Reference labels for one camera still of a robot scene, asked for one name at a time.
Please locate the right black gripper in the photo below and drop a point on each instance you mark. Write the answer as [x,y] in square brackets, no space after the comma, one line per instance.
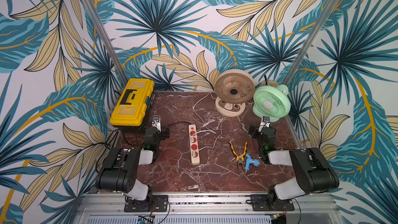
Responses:
[253,132]

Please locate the beige desk fan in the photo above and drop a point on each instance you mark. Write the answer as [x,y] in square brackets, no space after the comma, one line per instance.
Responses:
[233,88]

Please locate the yellow black toolbox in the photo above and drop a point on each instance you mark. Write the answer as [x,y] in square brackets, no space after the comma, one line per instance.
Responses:
[133,107]

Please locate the green desk fan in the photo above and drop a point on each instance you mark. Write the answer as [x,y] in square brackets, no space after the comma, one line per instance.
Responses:
[272,102]

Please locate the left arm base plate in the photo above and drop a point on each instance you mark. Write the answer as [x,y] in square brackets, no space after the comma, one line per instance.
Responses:
[153,203]

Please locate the aluminium corner post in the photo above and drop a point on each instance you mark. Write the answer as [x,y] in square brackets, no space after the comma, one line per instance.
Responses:
[98,25]
[329,8]

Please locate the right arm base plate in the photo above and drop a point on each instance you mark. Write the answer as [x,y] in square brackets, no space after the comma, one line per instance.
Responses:
[270,203]

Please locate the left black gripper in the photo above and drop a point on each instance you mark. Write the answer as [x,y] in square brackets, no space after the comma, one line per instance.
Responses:
[165,132]

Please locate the yellow handled pliers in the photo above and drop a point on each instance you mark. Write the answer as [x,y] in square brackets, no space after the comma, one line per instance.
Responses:
[239,159]

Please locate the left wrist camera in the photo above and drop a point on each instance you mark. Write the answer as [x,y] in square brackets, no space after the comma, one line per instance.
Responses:
[157,122]

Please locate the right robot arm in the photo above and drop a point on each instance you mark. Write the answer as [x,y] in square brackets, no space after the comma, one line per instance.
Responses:
[312,172]

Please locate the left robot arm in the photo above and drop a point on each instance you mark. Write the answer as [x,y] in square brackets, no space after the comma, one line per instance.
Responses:
[119,170]

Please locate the right aluminium corner post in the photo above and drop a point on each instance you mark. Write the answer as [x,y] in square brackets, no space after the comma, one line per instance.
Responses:
[329,8]

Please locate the beige power strip red sockets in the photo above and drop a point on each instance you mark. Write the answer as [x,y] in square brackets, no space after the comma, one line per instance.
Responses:
[193,144]

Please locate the left aluminium corner post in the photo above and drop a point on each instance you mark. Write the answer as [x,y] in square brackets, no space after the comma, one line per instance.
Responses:
[98,25]

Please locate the aluminium front rail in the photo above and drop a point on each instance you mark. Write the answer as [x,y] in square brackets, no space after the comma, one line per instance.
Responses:
[207,208]

